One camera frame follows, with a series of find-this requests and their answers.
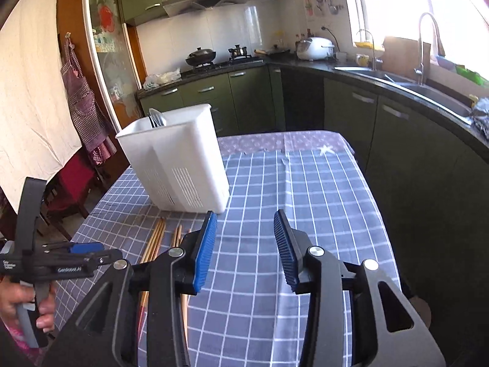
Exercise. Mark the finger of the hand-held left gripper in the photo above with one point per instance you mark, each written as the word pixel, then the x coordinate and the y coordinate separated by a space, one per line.
pixel 109 256
pixel 86 247

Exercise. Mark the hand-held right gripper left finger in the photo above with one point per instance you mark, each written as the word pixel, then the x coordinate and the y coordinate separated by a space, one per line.
pixel 204 254

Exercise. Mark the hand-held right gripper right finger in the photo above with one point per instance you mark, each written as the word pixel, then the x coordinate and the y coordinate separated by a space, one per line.
pixel 284 252

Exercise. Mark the wooden chopstick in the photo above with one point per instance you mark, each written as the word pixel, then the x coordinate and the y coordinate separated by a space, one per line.
pixel 152 237
pixel 160 237
pixel 178 235
pixel 156 239
pixel 185 321

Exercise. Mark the white plastic utensil caddy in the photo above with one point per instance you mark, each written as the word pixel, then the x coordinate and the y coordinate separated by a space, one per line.
pixel 183 160

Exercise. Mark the person's left hand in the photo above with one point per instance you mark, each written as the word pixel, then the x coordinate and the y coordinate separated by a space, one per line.
pixel 19 300

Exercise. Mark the red cushioned chair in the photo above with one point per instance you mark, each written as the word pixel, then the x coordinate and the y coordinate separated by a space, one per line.
pixel 72 183

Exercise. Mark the blue checkered tablecloth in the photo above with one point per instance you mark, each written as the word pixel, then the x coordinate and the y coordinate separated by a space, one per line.
pixel 305 198

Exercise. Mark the pink patterned clothing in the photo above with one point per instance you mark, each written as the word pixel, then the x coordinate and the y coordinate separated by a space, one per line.
pixel 19 338

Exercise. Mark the purple patterned tablecloth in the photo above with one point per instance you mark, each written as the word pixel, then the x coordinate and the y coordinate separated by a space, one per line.
pixel 259 141

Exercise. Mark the white hanging cloth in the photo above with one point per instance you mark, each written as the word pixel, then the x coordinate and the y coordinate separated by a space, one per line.
pixel 30 103

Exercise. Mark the checkered apron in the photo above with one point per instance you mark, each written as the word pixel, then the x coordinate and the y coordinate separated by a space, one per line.
pixel 82 99

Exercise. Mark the metal spoon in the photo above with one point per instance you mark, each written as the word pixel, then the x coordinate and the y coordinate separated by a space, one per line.
pixel 156 116

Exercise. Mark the green base cabinets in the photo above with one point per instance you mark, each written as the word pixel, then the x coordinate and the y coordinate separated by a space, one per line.
pixel 252 95

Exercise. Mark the white plastic bag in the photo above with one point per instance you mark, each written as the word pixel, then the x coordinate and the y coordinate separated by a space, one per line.
pixel 162 78

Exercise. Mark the glass sliding door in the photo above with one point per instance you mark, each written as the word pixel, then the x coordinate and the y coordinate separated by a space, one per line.
pixel 107 46

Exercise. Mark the dark kitchen countertop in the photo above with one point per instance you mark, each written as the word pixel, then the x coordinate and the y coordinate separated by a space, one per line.
pixel 317 65

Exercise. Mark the gas stove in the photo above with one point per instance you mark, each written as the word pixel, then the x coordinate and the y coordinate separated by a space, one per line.
pixel 237 61

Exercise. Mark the black wok with lid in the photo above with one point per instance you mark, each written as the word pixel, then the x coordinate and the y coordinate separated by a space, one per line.
pixel 200 56

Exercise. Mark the black kettle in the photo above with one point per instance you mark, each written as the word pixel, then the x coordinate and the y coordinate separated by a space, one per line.
pixel 237 51

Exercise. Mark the white rice cooker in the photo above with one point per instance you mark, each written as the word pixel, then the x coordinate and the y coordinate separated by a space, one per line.
pixel 315 49

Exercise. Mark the steel kitchen sink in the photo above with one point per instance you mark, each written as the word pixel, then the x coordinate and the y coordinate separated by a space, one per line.
pixel 401 82

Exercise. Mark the yellow cup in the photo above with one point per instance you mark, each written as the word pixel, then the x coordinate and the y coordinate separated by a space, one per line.
pixel 362 60

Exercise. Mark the small steel faucet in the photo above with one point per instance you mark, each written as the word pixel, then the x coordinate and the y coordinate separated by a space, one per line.
pixel 373 49

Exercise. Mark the yellow basket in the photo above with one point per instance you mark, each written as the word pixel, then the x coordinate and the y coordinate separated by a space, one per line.
pixel 368 46

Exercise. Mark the wooden cutting board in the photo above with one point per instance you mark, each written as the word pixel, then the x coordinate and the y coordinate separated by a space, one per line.
pixel 401 55

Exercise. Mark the silver foil bag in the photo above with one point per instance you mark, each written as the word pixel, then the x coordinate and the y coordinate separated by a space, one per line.
pixel 480 116

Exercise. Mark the tall steel faucet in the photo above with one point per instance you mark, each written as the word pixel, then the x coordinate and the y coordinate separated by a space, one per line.
pixel 421 46

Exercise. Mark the blue container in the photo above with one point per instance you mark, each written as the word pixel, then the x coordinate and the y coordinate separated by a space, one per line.
pixel 445 63

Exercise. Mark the green packets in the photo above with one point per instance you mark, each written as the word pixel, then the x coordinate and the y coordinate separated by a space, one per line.
pixel 472 73

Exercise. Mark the kitchen window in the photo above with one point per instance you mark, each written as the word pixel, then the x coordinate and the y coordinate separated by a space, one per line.
pixel 401 0

